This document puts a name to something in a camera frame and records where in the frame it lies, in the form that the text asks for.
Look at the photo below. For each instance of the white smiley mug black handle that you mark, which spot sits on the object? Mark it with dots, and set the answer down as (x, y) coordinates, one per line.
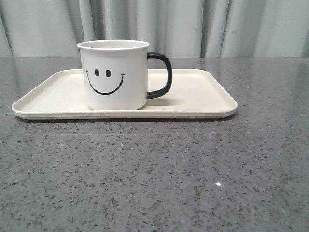
(116, 73)

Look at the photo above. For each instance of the grey-green pleated curtain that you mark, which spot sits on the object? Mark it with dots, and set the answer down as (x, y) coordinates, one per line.
(177, 28)

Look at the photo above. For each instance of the cream rectangular plastic tray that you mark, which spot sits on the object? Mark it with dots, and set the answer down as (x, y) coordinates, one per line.
(194, 94)

